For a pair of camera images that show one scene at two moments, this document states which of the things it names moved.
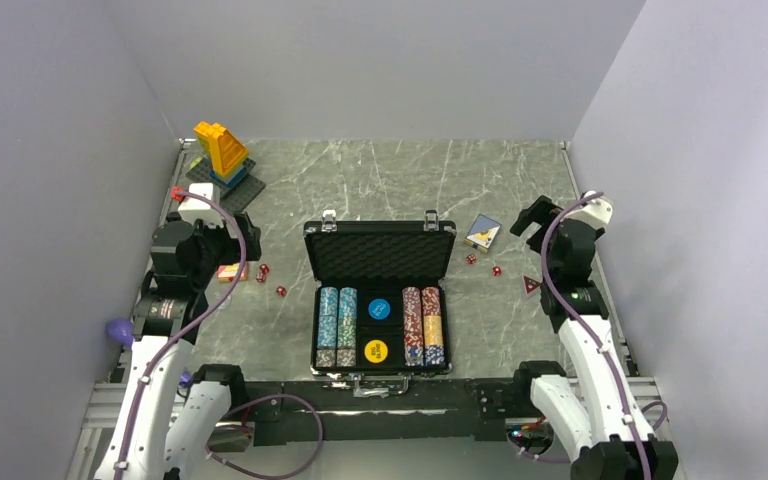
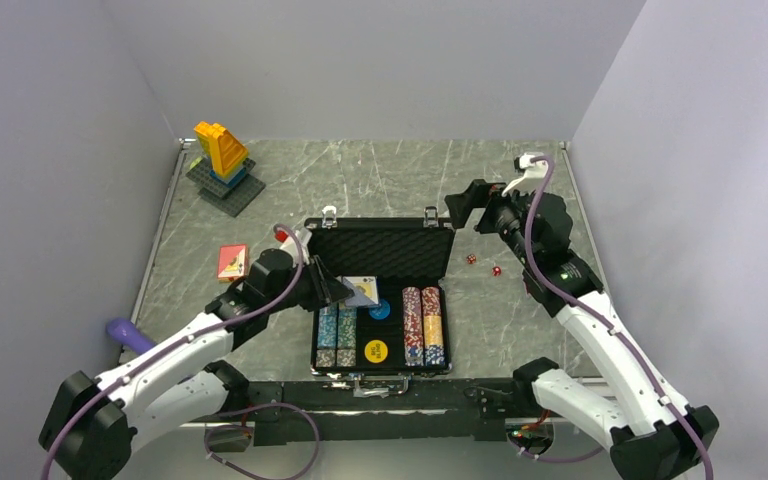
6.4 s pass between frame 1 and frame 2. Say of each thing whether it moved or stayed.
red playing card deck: stayed
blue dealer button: stayed
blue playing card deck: moved
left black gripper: moved
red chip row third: stayed
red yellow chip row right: stayed
